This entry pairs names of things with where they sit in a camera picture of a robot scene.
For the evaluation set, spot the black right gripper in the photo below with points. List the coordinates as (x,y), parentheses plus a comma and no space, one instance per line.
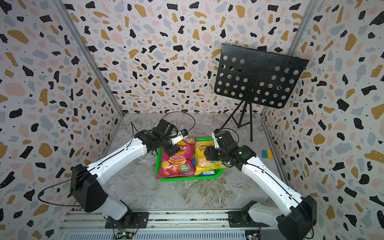
(209,153)

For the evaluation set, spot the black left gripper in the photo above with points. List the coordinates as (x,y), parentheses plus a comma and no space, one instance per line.
(174,150)

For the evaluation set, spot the blue potato chips bag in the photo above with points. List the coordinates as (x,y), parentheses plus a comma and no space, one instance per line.
(207,173)

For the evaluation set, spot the yellow potato chips bag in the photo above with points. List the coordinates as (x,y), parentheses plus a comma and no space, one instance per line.
(201,160)

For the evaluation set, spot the magenta potato chips bag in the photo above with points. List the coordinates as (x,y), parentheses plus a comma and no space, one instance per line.
(179,165)

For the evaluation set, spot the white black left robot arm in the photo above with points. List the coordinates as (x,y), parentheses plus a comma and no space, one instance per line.
(87,182)

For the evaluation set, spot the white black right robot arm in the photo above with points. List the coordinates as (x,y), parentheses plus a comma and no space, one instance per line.
(297,215)

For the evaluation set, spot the green plastic mesh basket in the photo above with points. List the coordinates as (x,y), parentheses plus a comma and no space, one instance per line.
(218,173)

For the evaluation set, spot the blue yellow sponge block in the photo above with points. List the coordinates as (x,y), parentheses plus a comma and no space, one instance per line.
(267,154)

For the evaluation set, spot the black perforated music stand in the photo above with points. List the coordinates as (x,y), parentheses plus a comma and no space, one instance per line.
(256,77)

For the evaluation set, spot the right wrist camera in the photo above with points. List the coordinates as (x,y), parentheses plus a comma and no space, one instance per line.
(222,138)

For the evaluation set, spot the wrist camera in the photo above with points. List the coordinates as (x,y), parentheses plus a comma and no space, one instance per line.
(222,138)
(166,130)

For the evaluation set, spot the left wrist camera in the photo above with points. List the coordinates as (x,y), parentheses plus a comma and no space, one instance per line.
(166,130)

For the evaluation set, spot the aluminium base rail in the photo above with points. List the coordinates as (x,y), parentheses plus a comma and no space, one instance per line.
(169,225)

